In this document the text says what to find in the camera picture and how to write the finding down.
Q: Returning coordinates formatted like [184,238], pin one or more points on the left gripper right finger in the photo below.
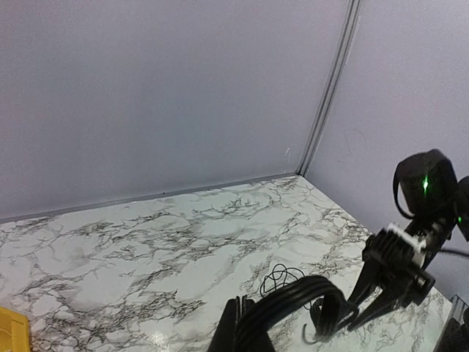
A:
[454,338]

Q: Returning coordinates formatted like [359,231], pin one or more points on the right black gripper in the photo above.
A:
[417,282]

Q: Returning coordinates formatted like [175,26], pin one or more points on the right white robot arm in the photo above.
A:
[430,187]

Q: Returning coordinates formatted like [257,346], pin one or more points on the far yellow bin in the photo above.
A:
[14,332]

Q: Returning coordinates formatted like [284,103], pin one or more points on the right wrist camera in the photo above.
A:
[396,247]

